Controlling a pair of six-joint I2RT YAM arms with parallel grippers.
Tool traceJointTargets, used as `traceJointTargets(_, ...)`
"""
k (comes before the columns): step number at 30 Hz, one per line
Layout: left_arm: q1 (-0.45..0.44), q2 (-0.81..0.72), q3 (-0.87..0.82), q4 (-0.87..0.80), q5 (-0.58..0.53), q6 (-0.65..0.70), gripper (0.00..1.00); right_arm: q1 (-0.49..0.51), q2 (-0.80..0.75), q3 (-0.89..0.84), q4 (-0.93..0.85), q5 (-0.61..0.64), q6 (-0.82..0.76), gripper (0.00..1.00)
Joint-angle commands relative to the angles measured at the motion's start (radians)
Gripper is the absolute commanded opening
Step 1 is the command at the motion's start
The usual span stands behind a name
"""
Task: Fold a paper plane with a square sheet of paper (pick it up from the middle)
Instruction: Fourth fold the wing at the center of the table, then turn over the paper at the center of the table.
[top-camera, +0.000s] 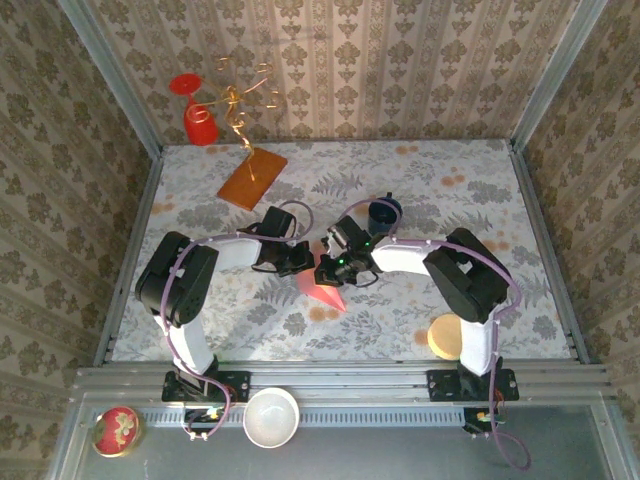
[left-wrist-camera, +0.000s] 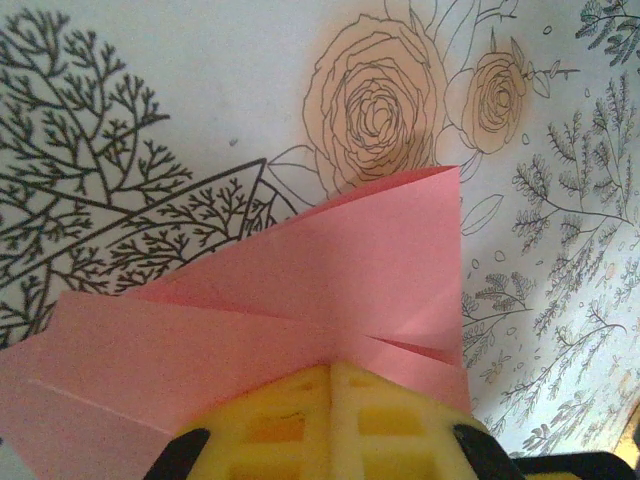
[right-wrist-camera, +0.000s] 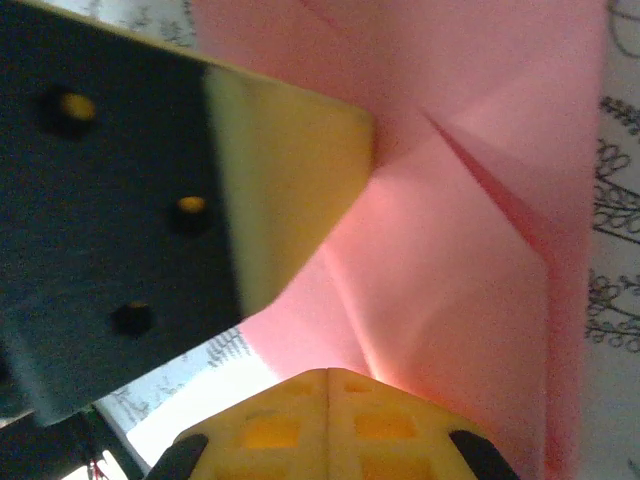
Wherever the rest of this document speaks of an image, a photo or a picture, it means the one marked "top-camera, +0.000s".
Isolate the pink cloth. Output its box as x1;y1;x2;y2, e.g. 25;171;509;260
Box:
295;267;347;314

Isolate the dark blue mug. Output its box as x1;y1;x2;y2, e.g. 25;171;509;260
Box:
367;193;404;235

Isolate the floral table mat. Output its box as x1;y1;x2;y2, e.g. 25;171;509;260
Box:
110;139;574;362

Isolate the round yellow sponge disc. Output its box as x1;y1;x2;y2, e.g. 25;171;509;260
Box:
427;313;464;360

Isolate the red plastic wine glass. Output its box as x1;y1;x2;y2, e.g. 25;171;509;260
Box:
168;73;220;147

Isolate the white bowl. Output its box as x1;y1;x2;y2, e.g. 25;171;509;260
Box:
242;387;301;449

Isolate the small black controller board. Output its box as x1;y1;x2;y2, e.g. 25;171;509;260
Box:
462;406;507;436
182;406;227;436

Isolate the grey metal shelf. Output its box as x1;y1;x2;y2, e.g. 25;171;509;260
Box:
47;394;640;480

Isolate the red round embroidered tin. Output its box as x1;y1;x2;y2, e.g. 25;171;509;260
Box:
92;405;146;458

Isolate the gold wire tree, wooden base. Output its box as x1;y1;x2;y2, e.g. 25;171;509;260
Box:
213;54;290;213

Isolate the long aluminium frame rail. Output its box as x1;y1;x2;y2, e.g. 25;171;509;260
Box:
73;360;615;401

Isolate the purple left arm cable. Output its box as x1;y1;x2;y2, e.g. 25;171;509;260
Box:
163;199;315;442

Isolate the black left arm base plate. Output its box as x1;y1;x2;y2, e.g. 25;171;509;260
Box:
161;370;251;403

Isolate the grey slotted cable duct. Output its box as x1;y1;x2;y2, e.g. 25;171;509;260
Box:
99;404;467;429

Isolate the aluminium side rail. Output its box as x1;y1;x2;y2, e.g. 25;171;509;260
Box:
93;144;165;366
507;139;592;364

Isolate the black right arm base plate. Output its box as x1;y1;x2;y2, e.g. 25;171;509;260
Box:
426;368;520;403

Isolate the aluminium frame post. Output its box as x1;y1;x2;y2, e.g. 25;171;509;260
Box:
56;0;164;157
509;0;610;147

